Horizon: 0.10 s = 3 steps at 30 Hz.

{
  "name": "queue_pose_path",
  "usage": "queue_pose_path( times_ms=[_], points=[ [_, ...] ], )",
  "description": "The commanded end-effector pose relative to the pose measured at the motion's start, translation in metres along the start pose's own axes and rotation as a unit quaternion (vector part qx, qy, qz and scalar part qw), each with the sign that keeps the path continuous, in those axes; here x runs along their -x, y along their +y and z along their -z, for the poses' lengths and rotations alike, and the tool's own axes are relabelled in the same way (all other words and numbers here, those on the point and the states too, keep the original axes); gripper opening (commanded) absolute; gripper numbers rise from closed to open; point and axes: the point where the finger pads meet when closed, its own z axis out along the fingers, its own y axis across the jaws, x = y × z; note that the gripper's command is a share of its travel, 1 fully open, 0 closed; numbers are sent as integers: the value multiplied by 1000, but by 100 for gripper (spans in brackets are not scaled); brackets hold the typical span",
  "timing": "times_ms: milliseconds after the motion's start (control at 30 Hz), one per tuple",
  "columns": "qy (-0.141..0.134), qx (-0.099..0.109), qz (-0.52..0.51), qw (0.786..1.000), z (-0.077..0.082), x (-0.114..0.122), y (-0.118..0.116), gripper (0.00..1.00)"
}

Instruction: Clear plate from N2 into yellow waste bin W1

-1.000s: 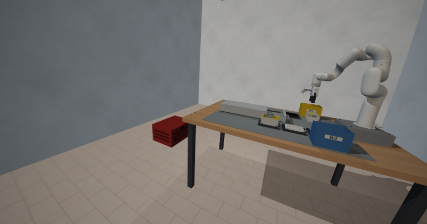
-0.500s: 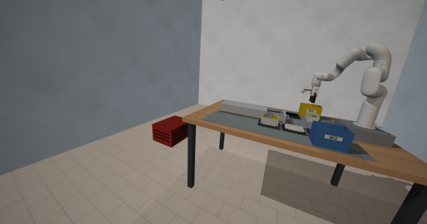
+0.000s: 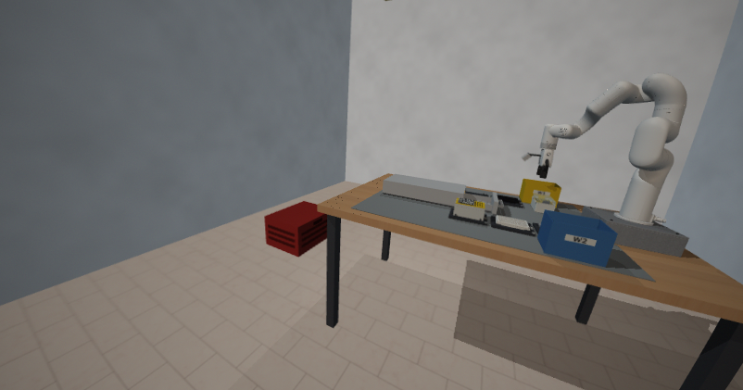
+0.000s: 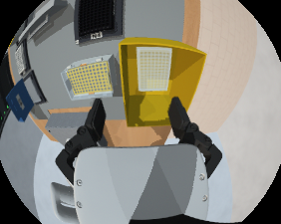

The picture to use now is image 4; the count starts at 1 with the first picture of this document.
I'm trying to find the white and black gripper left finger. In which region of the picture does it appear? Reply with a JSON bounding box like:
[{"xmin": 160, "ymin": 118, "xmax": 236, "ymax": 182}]
[{"xmin": 55, "ymin": 99, "xmax": 106, "ymax": 185}]

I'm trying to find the blue open-top bin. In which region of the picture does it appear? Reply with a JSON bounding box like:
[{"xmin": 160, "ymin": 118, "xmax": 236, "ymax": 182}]
[{"xmin": 6, "ymin": 78, "xmax": 34, "ymax": 122}]

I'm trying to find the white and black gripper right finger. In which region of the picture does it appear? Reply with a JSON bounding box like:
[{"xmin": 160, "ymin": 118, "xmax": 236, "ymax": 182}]
[{"xmin": 168, "ymin": 97, "xmax": 222, "ymax": 179}]

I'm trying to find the yellow open-top bin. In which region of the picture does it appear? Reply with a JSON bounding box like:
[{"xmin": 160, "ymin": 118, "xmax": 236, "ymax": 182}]
[{"xmin": 119, "ymin": 37, "xmax": 207, "ymax": 127}]

